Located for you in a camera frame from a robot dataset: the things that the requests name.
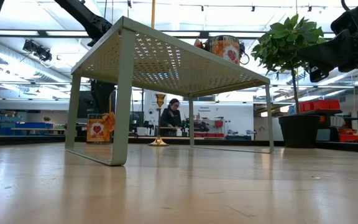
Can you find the orange heart candle tin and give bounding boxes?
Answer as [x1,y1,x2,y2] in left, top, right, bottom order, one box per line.
[194,34,242,67]

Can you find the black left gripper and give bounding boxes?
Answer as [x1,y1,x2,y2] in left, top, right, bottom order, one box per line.
[90,79,117,115]

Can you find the black computer monitor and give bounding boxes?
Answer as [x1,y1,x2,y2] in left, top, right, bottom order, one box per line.
[77,93,93,119]

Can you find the blue storage bins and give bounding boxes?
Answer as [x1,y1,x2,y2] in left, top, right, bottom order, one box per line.
[0,121,54,136]

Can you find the orange storage bin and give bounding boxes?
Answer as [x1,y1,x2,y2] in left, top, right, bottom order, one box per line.
[338,128,358,143]

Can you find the black overhead camera device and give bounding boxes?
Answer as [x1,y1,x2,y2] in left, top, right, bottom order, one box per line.
[239,42,250,66]

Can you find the person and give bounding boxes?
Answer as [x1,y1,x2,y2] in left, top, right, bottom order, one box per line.
[160,98,183,137]

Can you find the medium brass candlestick holder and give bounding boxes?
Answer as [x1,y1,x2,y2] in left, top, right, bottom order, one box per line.
[147,93,170,147]

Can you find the potted green plant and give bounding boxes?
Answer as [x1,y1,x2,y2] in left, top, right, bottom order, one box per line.
[250,14,328,149]

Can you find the green perforated metal shelf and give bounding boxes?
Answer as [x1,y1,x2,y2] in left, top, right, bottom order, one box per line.
[64,16,275,167]

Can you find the tall brass candlestick holder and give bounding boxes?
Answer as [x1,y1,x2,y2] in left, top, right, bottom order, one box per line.
[150,0,157,30]

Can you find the orange heart gift bag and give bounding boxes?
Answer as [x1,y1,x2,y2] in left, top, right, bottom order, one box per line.
[86,111,116,144]

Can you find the large red storage bin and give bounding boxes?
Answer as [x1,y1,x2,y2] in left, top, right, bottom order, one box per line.
[313,99,341,111]

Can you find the black aluminium table frame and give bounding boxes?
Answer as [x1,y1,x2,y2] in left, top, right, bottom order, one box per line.
[0,135,358,155]

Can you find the red bin rack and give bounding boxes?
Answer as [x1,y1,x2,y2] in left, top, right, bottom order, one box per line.
[193,119,225,139]

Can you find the black ceiling device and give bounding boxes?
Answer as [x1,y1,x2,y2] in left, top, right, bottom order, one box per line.
[22,39,53,62]

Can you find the small red storage bin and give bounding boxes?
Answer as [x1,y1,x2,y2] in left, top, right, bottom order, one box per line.
[300,101,315,113]

